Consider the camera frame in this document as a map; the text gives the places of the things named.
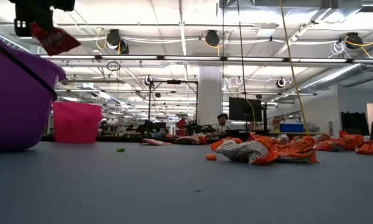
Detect red background object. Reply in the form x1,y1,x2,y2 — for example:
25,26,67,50
175,118,189,137

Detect pink plastic bucket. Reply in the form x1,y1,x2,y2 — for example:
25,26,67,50
52,101,104,144

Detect orange silver-striped Reese's pack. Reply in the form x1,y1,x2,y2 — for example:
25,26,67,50
211,136,280,165

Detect black cable loop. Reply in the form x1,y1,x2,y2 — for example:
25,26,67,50
106,60,121,72

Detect red Skittles candy pack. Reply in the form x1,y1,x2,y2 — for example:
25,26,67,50
192,133,208,144
140,138,172,146
30,21,81,57

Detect blue storage bin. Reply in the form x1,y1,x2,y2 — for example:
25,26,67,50
279,123,305,133

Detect white building column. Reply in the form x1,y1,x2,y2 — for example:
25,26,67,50
198,65,223,125

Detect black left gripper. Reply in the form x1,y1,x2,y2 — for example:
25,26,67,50
8,0,76,37

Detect black monitor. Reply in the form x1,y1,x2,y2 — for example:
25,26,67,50
229,97,264,122

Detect person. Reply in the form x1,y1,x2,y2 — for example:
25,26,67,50
211,113,231,135

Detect brown PayDay candy bar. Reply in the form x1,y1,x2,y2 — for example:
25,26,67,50
173,134,203,146

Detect black panel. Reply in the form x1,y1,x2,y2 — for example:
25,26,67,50
341,111,371,136

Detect black metal frame rig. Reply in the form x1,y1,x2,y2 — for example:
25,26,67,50
147,80,199,125

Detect purple plastic bucket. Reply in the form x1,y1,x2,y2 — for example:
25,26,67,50
0,35,68,153

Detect long ceiling light bar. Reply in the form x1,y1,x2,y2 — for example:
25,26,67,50
39,54,373,63

